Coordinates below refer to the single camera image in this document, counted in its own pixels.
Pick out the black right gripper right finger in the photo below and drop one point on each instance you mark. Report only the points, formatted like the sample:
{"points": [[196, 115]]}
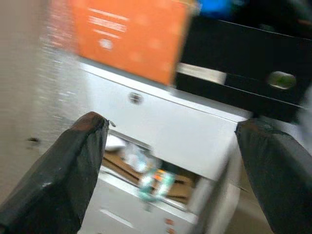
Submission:
{"points": [[280, 182]]}

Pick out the white drawer cabinet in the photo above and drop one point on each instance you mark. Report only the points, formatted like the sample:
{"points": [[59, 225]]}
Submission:
{"points": [[182, 131]]}

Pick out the black drawer unit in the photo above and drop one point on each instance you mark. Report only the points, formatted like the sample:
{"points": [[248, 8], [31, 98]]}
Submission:
{"points": [[243, 48]]}

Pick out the teal white packet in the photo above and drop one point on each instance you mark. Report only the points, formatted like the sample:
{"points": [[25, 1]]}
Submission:
{"points": [[156, 185]]}

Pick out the round metal cabinet lock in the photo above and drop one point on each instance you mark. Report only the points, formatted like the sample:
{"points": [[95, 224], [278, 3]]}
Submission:
{"points": [[135, 98]]}

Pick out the orange cardboard box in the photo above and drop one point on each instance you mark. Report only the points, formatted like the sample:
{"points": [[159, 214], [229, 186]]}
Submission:
{"points": [[136, 36]]}

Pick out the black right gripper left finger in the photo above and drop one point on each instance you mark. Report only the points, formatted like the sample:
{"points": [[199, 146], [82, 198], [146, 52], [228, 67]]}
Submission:
{"points": [[53, 182]]}

